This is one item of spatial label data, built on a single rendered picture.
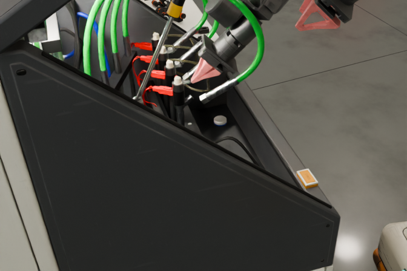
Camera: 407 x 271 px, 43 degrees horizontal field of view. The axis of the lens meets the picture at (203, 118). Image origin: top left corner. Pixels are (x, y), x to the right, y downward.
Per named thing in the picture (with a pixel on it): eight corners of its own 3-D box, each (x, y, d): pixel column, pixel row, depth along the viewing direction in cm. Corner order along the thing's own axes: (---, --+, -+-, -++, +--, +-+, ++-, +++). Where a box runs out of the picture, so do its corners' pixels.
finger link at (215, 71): (175, 62, 121) (202, 35, 118) (198, 79, 124) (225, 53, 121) (176, 77, 116) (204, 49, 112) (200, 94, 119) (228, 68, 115)
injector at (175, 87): (197, 152, 132) (194, 82, 120) (178, 156, 131) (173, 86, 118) (194, 145, 134) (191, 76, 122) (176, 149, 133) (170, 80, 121)
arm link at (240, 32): (267, 31, 111) (263, 20, 115) (244, 11, 108) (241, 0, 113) (244, 52, 114) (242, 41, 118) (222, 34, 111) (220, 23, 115)
